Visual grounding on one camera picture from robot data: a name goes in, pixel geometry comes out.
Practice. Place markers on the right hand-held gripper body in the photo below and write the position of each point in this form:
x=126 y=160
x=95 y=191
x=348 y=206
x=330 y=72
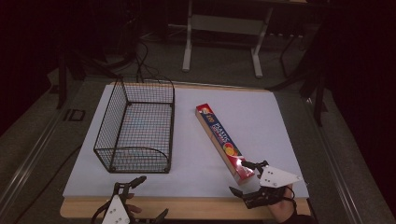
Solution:
x=277 y=178

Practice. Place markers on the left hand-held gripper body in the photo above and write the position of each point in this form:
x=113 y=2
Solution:
x=115 y=210

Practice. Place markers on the long plastic wrap box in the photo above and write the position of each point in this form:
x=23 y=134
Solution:
x=221 y=140

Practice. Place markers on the person's left hand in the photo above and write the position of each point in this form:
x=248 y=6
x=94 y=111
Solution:
x=133 y=207

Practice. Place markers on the person's right hand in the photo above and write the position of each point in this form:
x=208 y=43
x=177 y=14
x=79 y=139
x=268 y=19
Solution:
x=285 y=210

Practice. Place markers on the white table cover sheet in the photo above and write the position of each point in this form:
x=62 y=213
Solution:
x=199 y=168

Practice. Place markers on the black metal stand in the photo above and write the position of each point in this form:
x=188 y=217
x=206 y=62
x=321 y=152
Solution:
x=77 y=71
x=311 y=77

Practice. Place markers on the aluminium floor rail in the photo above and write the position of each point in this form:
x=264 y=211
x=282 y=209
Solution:
x=29 y=165
x=337 y=168

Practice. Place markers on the black rectangular floor bracket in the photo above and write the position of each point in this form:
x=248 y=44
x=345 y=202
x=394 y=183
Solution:
x=74 y=115

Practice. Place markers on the white metal desk frame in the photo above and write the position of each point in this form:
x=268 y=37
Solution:
x=224 y=25

